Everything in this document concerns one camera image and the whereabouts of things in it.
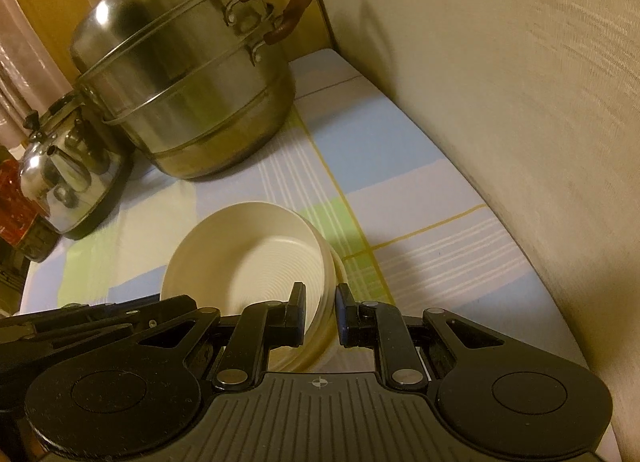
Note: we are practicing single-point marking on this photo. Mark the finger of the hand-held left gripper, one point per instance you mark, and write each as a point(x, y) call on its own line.
point(65, 334)
point(125, 312)

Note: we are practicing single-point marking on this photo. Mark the cream plastic bowl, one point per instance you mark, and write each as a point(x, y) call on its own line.
point(240, 262)
point(336, 267)

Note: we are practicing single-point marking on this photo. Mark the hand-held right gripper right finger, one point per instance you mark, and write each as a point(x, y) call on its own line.
point(342, 314)

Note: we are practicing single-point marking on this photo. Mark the stainless steel steamer pot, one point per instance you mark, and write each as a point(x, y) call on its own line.
point(190, 92)

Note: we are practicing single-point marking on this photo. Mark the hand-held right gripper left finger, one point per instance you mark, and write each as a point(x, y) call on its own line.
point(297, 314)

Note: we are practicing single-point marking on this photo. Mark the stainless steel kettle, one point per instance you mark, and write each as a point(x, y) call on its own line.
point(70, 177)

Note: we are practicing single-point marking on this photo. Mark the cooking oil bottle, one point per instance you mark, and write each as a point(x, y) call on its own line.
point(20, 202)

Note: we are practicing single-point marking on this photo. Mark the checked tablecloth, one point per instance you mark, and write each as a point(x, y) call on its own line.
point(425, 242)

